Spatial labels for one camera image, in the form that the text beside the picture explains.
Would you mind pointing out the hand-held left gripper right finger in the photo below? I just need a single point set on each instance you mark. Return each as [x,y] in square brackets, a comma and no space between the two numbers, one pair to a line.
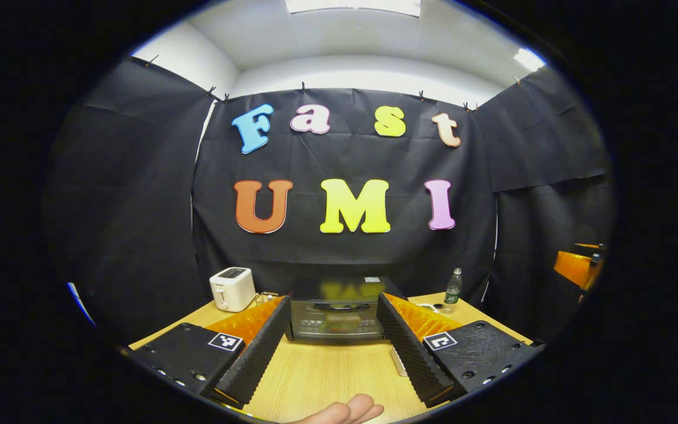
[406,350]

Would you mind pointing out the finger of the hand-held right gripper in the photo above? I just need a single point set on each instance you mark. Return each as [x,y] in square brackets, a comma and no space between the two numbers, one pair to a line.
[574,268]

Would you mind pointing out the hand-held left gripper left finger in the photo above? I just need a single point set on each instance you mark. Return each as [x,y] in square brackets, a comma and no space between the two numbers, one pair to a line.
[259,350]

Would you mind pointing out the black electric oven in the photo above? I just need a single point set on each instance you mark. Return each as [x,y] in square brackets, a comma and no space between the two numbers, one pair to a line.
[315,288]

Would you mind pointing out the white divided food tray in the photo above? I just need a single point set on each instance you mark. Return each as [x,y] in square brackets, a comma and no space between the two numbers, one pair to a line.
[431,307]

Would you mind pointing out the small white plate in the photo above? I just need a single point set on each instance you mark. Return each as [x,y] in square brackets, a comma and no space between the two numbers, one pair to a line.
[399,362]

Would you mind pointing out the clear glass cup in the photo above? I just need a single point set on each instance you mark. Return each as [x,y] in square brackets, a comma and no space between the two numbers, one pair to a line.
[265,298]

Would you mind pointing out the white toaster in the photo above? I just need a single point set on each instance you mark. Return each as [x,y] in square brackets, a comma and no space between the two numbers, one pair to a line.
[232,290]

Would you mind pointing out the clear plastic water bottle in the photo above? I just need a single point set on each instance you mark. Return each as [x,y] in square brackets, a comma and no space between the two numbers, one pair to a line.
[452,292]

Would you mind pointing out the black backdrop cloth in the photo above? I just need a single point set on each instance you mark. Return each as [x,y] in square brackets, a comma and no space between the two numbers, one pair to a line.
[345,253]

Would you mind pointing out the small ceiling light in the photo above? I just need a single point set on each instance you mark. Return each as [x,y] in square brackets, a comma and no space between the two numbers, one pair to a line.
[529,60]

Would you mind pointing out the long ceiling light panel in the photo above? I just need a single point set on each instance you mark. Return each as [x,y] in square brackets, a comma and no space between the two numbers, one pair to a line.
[354,6]

